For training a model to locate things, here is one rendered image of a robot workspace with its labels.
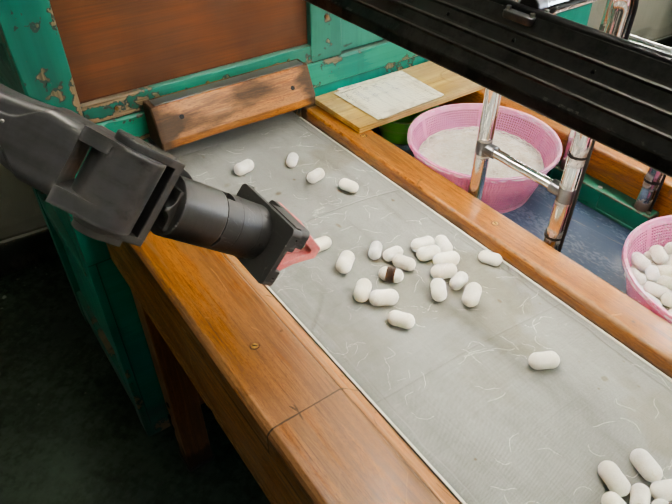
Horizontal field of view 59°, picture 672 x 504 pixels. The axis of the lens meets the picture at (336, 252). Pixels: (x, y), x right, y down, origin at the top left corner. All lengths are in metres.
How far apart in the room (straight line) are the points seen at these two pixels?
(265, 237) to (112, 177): 0.17
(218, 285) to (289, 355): 0.15
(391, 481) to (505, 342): 0.25
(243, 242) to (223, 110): 0.50
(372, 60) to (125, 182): 0.84
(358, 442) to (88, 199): 0.34
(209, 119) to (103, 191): 0.56
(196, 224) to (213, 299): 0.24
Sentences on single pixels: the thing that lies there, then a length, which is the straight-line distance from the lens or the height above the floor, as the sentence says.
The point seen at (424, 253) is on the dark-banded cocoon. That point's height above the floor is 0.76.
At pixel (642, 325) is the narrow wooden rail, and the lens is 0.81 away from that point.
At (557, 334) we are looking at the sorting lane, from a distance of 0.79.
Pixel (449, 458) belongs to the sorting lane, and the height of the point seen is 0.74.
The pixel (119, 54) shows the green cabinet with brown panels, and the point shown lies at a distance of 1.02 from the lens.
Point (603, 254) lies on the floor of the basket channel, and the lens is 1.05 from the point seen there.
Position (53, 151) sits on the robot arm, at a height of 1.06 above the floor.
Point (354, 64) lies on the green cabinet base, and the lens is 1.24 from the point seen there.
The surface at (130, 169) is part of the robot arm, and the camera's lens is 0.49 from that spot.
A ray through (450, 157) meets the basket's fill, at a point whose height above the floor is 0.74.
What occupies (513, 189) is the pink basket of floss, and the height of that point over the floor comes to 0.74.
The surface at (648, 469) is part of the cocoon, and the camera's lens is 0.69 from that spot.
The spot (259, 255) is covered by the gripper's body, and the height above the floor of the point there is 0.91.
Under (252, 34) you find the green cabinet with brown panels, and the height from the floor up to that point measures 0.91.
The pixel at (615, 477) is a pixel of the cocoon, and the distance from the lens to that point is 0.67.
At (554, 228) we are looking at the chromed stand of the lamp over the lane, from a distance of 0.88.
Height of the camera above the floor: 1.30
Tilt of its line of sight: 40 degrees down
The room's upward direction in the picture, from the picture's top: straight up
